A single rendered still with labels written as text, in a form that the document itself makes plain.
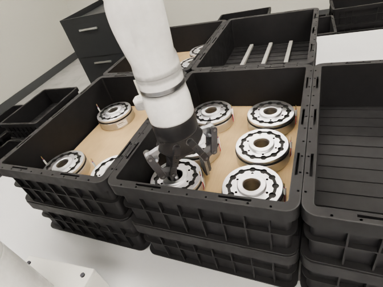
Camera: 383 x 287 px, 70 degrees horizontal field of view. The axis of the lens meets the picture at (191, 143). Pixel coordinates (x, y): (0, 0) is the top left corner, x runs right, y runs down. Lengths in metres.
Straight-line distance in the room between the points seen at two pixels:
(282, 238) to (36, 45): 4.24
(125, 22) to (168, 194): 0.23
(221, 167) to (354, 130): 0.28
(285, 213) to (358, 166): 0.24
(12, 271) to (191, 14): 3.87
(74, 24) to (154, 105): 1.95
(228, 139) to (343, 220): 0.34
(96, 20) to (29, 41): 2.30
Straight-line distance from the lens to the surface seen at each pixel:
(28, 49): 4.36
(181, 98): 0.41
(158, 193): 0.42
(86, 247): 0.73
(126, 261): 0.66
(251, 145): 0.55
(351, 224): 0.37
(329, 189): 0.52
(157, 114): 0.41
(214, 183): 0.54
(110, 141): 0.76
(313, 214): 0.36
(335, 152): 0.59
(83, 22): 2.27
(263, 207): 0.37
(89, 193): 0.54
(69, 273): 0.59
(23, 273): 0.52
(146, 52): 0.37
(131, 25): 0.35
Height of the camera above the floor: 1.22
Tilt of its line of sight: 37 degrees down
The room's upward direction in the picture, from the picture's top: 17 degrees counter-clockwise
